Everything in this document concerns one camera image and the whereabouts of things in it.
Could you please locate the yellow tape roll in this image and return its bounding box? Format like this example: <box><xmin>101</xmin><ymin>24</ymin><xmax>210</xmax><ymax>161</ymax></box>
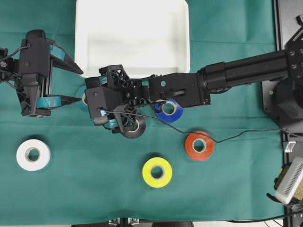
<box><xmin>142</xmin><ymin>157</ymin><xmax>173</xmax><ymax>188</ymax></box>

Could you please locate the green table cloth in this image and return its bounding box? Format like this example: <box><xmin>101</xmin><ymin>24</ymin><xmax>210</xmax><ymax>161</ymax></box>
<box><xmin>0</xmin><ymin>0</ymin><xmax>285</xmax><ymax>226</ymax></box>

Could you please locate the red tape roll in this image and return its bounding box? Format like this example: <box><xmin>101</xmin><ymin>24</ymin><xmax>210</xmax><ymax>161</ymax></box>
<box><xmin>184</xmin><ymin>131</ymin><xmax>214</xmax><ymax>161</ymax></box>

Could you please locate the white plastic tray case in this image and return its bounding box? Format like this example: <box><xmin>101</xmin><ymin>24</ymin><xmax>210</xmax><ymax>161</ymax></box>
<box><xmin>75</xmin><ymin>0</ymin><xmax>190</xmax><ymax>78</ymax></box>

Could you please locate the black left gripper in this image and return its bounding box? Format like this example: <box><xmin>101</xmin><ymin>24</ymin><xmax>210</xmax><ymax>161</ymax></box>
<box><xmin>15</xmin><ymin>29</ymin><xmax>83</xmax><ymax>117</ymax></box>

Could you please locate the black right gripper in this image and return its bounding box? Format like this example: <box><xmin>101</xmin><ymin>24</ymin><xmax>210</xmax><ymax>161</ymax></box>
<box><xmin>85</xmin><ymin>65</ymin><xmax>152</xmax><ymax>134</ymax></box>

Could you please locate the teal tape roll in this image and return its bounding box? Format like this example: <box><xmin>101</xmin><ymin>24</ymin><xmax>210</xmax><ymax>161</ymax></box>
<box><xmin>76</xmin><ymin>86</ymin><xmax>88</xmax><ymax>112</ymax></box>

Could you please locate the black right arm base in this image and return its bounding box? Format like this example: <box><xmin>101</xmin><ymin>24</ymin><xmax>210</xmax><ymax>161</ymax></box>
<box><xmin>262</xmin><ymin>79</ymin><xmax>303</xmax><ymax>134</ymax></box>

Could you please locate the white perforated box device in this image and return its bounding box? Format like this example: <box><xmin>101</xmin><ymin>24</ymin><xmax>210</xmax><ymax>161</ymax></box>
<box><xmin>275</xmin><ymin>157</ymin><xmax>303</xmax><ymax>205</ymax></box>

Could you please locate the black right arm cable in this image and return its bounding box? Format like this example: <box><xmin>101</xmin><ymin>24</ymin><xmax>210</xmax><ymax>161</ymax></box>
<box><xmin>101</xmin><ymin>107</ymin><xmax>303</xmax><ymax>143</ymax></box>

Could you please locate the black tape roll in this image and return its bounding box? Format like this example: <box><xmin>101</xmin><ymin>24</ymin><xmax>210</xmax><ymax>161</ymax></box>
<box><xmin>122</xmin><ymin>116</ymin><xmax>146</xmax><ymax>139</ymax></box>

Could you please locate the blue tape roll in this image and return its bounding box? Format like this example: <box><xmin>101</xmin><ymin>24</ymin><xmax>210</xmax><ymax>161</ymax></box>
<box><xmin>155</xmin><ymin>98</ymin><xmax>183</xmax><ymax>123</ymax></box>

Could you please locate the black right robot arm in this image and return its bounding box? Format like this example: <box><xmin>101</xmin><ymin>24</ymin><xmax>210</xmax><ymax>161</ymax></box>
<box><xmin>85</xmin><ymin>45</ymin><xmax>303</xmax><ymax>133</ymax></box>

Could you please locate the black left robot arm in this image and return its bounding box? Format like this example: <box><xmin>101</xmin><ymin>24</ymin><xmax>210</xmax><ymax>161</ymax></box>
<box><xmin>0</xmin><ymin>29</ymin><xmax>83</xmax><ymax>118</ymax></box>

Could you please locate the white tape roll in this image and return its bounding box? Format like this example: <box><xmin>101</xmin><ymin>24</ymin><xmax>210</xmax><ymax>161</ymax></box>
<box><xmin>16</xmin><ymin>139</ymin><xmax>51</xmax><ymax>171</ymax></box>

